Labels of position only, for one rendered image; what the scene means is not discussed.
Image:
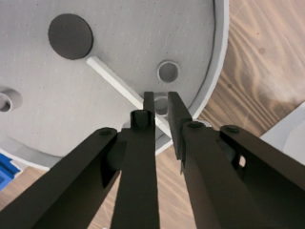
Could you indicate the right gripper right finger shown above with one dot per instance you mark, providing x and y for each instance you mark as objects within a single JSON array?
[{"x": 225, "y": 195}]

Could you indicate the blue rectangular tray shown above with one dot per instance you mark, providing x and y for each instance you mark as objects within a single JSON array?
[{"x": 7, "y": 170}]

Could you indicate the grey metal ring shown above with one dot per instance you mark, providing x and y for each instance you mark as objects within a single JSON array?
[
  {"x": 164, "y": 112},
  {"x": 15, "y": 99},
  {"x": 168, "y": 81}
]

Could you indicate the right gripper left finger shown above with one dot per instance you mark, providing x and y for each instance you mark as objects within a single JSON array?
[{"x": 70, "y": 193}]

